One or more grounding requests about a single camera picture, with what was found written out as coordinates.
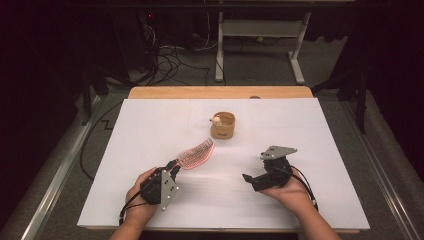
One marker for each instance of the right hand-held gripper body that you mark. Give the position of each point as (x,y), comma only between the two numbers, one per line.
(276,173)

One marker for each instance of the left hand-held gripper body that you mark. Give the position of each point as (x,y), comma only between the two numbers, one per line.
(160,191)

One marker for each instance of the pink hairbrush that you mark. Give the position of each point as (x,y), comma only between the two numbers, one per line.
(196,155)

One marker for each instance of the round wooden cup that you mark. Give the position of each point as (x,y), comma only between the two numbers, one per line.
(222,132)

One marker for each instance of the person's left hand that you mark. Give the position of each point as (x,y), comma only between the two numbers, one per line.
(133,200)

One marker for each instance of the person's right hand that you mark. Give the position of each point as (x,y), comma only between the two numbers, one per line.
(296,196)

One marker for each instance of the white table cover board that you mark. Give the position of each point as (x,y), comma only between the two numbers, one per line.
(150,133)

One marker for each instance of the small round-headed figurine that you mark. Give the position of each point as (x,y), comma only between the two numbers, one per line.
(217,120)

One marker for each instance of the black floor stand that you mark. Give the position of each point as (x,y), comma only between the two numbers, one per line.
(361,106)
(87,100)

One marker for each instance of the dark computer tower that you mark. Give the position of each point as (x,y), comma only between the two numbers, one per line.
(133,40)

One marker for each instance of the small yellow-green ball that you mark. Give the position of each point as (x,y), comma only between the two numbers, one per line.
(260,39)

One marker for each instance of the aluminium floor rail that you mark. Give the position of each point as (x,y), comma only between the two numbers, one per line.
(55,186)
(390,200)

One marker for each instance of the white metal stand frame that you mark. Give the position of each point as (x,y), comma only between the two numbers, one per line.
(260,28)

